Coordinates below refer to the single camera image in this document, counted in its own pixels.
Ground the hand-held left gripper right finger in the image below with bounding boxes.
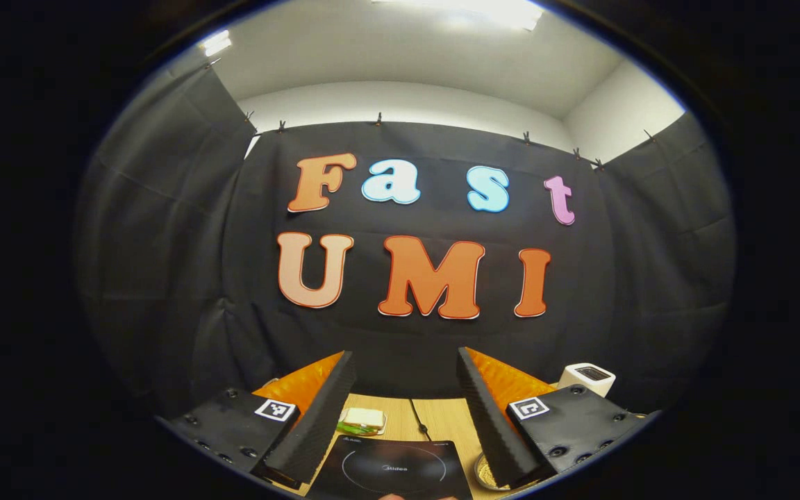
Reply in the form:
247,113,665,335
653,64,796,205
457,347,651,490

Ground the sandwich with lettuce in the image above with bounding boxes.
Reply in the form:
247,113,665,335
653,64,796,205
337,408,385,435

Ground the white toaster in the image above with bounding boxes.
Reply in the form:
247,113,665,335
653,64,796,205
558,362,617,398

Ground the black induction cooktop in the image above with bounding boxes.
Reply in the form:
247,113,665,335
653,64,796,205
306,435,474,500

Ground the black backdrop cloth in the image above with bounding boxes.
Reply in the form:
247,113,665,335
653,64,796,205
74,59,738,417

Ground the ceiling light panel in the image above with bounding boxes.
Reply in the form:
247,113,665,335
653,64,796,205
199,30,233,58

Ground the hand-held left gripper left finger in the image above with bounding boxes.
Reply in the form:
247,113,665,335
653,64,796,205
157,351,358,490

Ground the black power cable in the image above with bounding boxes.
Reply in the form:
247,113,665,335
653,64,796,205
409,399,435,442

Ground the stainless steel pot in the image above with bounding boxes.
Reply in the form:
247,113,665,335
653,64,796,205
473,451,512,492

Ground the white plate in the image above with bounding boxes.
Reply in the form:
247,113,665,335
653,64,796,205
337,411,388,437

